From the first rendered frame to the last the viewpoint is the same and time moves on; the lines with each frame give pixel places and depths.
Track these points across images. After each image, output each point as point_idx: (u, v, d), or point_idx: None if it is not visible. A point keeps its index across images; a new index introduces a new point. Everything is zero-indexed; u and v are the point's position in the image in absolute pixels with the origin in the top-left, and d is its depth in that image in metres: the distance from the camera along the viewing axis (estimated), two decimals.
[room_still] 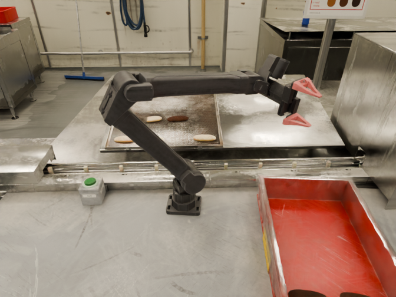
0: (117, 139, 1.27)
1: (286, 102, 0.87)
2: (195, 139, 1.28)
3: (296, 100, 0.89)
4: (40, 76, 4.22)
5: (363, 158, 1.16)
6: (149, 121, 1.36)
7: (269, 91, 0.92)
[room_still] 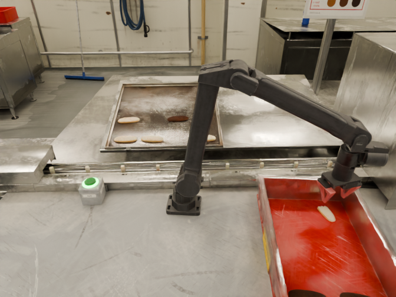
0: (117, 139, 1.27)
1: None
2: None
3: None
4: (40, 76, 4.22)
5: None
6: (319, 210, 1.03)
7: (346, 165, 0.87)
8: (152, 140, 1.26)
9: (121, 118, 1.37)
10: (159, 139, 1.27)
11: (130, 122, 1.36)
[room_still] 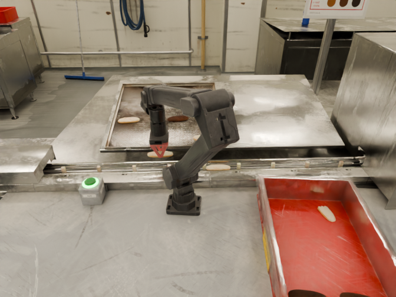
0: (151, 154, 1.13)
1: (167, 141, 1.08)
2: (195, 139, 1.27)
3: None
4: (40, 76, 4.22)
5: (363, 158, 1.16)
6: (319, 210, 1.03)
7: (163, 118, 1.06)
8: (219, 169, 1.17)
9: (121, 118, 1.37)
10: (227, 167, 1.18)
11: (130, 122, 1.36)
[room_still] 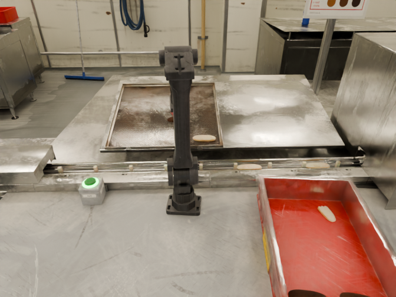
0: (241, 167, 1.18)
1: None
2: (195, 139, 1.27)
3: None
4: (40, 76, 4.22)
5: (363, 158, 1.16)
6: (319, 210, 1.03)
7: None
8: (320, 167, 1.18)
9: None
10: (327, 165, 1.19)
11: None
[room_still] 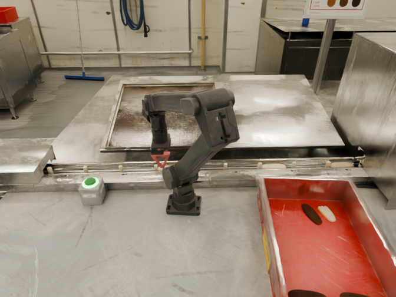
0: (335, 165, 1.19)
1: (170, 145, 1.09)
2: (159, 170, 1.17)
3: None
4: (40, 76, 4.22)
5: (363, 158, 1.16)
6: (319, 210, 1.03)
7: (164, 125, 1.06)
8: None
9: (265, 164, 1.19)
10: None
11: (277, 169, 1.18)
